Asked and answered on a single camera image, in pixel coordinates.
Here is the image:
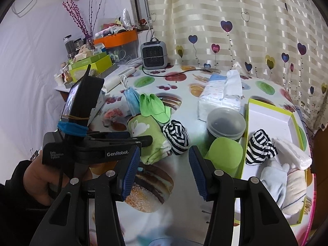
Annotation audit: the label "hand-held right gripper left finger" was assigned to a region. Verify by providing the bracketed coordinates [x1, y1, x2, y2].
[29, 145, 142, 246]

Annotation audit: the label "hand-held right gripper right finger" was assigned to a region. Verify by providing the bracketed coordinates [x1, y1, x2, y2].
[188, 146, 299, 246]

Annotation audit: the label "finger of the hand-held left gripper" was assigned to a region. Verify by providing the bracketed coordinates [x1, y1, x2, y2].
[87, 131, 132, 140]
[88, 135, 153, 149]

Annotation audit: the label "green rabbit towel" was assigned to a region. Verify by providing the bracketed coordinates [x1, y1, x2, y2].
[127, 114, 172, 165]

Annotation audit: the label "clear bag with orange contents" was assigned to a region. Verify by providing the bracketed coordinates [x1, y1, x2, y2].
[102, 107, 131, 127]

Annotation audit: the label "black white striped sock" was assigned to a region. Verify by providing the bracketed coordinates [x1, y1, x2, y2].
[162, 120, 190, 156]
[245, 129, 278, 166]

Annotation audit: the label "blue face mask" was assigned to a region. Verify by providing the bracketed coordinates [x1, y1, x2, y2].
[120, 75, 141, 117]

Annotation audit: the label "pale blue sock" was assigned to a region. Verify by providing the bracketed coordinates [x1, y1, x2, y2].
[261, 157, 290, 208]

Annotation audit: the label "white box with green rim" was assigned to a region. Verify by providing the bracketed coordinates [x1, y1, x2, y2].
[239, 98, 312, 226]

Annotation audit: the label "cream sock with blue stripes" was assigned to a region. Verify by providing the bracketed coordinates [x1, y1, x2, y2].
[280, 168, 308, 216]

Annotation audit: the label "white towel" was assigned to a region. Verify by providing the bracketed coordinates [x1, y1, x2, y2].
[272, 138, 312, 170]

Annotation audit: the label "person's left forearm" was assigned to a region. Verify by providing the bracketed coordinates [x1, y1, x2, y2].
[0, 159, 52, 246]

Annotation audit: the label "soft tissue pack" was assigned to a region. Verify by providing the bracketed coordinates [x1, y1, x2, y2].
[197, 70, 243, 121]

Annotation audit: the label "person's left hand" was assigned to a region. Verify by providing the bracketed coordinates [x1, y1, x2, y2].
[23, 151, 70, 206]

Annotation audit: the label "bright green cloth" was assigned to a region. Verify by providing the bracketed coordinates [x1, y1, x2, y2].
[139, 93, 172, 123]

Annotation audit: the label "green jar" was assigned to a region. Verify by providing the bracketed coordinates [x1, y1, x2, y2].
[204, 137, 243, 178]

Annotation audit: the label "white tube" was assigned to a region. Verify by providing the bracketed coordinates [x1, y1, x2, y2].
[104, 67, 136, 93]

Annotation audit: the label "grey chevron tray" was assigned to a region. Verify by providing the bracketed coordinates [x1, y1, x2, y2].
[64, 63, 120, 90]

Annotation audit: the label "dark jar with clear lid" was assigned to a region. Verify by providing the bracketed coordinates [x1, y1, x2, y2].
[206, 107, 246, 144]

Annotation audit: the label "green tissue box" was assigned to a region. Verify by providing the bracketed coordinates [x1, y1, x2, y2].
[68, 51, 113, 81]

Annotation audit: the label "small grey heater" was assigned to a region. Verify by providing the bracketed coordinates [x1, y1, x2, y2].
[140, 38, 171, 69]

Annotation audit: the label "orange lidded storage box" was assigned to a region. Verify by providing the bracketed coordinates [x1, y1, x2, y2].
[93, 29, 139, 64]

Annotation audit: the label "pile of small packets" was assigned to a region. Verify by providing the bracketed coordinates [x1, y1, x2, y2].
[95, 8, 136, 38]

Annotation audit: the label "purple dried flower branches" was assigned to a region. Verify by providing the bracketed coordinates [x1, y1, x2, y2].
[62, 0, 109, 47]

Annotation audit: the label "cream heart-print curtain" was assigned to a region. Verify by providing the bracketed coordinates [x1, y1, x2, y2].
[143, 0, 328, 131]

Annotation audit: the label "black power cable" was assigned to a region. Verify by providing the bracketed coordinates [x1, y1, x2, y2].
[142, 66, 221, 79]

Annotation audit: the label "window frame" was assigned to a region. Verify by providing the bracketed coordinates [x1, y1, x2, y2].
[128, 0, 151, 30]

